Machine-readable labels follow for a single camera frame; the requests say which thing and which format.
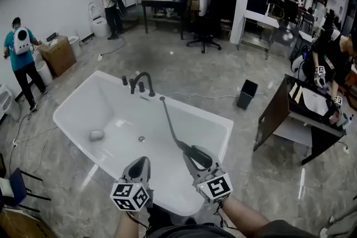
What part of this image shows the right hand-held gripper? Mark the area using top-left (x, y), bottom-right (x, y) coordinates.
top-left (182, 145), bottom-right (234, 204)

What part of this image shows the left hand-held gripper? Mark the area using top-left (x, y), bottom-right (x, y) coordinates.
top-left (110, 156), bottom-right (154, 212)

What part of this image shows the black shower hose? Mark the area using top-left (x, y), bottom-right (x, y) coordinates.
top-left (159, 96), bottom-right (182, 145)

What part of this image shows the person's left forearm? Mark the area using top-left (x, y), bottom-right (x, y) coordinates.
top-left (114, 211), bottom-right (140, 238)

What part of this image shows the person's right forearm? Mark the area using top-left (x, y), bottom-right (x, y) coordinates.
top-left (220, 195), bottom-right (270, 235)

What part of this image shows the white bathtub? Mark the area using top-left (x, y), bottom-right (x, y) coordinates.
top-left (52, 70), bottom-right (234, 217)

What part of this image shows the person's dark grey clothing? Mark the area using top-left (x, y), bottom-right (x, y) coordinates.
top-left (142, 205), bottom-right (321, 238)

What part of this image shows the black trash bin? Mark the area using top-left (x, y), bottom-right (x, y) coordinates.
top-left (236, 79), bottom-right (259, 110)

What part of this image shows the dark vanity cabinet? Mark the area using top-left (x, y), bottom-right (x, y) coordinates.
top-left (253, 74), bottom-right (348, 167)

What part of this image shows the blue chair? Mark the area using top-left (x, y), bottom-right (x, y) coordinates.
top-left (0, 167), bottom-right (52, 212)

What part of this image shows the white sink basin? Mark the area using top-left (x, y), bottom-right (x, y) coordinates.
top-left (302, 88), bottom-right (330, 116)

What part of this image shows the large torn cardboard box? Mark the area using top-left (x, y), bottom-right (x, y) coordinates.
top-left (0, 207), bottom-right (54, 238)

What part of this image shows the black office chair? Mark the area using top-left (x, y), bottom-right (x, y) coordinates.
top-left (186, 15), bottom-right (223, 54)

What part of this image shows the white toilet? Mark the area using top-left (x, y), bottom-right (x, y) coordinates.
top-left (0, 84), bottom-right (22, 121)
top-left (33, 55), bottom-right (54, 87)
top-left (88, 2), bottom-right (111, 38)

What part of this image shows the brown cardboard box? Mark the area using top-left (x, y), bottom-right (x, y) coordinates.
top-left (38, 35), bottom-right (77, 77)

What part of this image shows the white round bin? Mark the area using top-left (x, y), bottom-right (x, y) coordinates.
top-left (68, 36), bottom-right (82, 58)

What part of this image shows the white cup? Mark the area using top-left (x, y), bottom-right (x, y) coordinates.
top-left (336, 113), bottom-right (348, 128)

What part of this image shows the metal rack table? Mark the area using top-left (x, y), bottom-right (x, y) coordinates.
top-left (237, 15), bottom-right (279, 61)

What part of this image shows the black table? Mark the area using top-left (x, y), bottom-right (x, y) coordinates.
top-left (141, 0), bottom-right (189, 40)

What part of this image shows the tangled white floor cable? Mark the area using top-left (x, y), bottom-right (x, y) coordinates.
top-left (9, 125), bottom-right (58, 173)

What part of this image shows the black floor cable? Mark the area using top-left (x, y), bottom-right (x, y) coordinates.
top-left (100, 36), bottom-right (127, 56)

